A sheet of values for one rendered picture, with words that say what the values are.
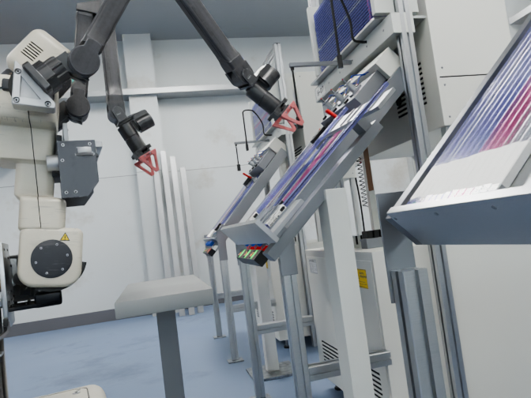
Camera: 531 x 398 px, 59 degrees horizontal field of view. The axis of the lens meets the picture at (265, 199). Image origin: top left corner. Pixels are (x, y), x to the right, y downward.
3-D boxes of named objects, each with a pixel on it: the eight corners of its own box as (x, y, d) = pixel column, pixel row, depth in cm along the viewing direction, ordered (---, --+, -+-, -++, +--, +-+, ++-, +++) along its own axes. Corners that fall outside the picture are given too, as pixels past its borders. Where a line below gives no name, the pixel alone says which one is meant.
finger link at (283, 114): (304, 119, 158) (283, 102, 157) (310, 114, 151) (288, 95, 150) (292, 135, 157) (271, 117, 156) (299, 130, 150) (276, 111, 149)
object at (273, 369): (254, 383, 230) (235, 224, 236) (246, 370, 254) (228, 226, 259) (301, 373, 236) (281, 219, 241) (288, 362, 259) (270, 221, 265)
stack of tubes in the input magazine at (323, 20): (371, 19, 160) (360, -56, 162) (321, 73, 210) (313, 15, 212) (404, 18, 163) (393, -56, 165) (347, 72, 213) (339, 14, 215)
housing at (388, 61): (405, 91, 159) (374, 62, 157) (348, 126, 206) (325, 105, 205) (419, 74, 161) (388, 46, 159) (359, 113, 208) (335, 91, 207)
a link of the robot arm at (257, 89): (241, 95, 157) (246, 88, 152) (253, 81, 159) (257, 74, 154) (257, 109, 158) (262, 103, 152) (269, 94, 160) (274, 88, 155)
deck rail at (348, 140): (284, 245, 142) (269, 232, 142) (282, 245, 144) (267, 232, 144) (413, 78, 158) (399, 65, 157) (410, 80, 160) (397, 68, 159)
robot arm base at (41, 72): (24, 80, 127) (21, 63, 116) (50, 62, 130) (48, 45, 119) (48, 104, 128) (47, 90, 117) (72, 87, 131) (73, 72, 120)
